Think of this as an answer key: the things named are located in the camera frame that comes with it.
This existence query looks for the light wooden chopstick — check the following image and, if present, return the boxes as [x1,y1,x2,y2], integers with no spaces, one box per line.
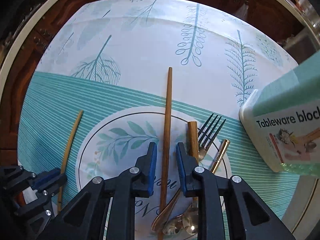
[57,110,84,213]

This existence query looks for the brown wooden chopstick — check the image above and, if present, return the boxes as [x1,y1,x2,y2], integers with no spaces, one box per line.
[157,67,173,240]

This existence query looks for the silver fork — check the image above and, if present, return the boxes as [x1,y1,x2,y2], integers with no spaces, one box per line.
[151,113,225,232]

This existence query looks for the patterned teal tablecloth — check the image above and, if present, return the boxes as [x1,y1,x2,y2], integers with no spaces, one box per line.
[17,0,301,240]

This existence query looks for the green plastic tableware holder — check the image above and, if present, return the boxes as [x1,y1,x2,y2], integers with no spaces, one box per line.
[239,52,319,177]

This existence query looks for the wood-handled steel spoon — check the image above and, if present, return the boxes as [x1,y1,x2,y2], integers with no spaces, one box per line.
[182,121,199,235]

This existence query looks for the gold-handled steel spoon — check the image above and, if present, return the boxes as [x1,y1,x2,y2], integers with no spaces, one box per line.
[162,139,230,235]

